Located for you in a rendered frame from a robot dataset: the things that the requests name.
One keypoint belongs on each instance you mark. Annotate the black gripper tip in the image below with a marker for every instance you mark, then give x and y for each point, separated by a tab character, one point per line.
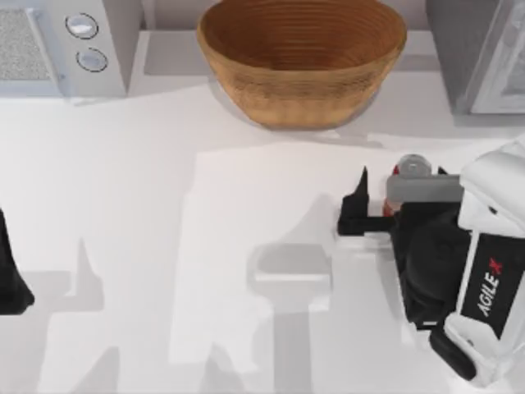
10	279

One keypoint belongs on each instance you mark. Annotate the speckled grey microwave door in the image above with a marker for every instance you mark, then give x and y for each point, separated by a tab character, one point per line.
20	45

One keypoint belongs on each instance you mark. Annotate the round silver microwave knob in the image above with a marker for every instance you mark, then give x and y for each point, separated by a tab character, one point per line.
82	25
92	59

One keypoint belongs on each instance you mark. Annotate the pale cabinet door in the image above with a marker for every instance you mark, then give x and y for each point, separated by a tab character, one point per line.
500	65

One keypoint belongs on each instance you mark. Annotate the pale microwave oven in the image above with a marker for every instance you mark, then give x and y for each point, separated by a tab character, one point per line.
117	49

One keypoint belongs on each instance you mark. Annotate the brown woven basket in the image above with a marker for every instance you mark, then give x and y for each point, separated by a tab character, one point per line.
303	61

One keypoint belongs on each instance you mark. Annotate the red can silver top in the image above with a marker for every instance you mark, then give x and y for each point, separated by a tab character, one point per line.
415	164

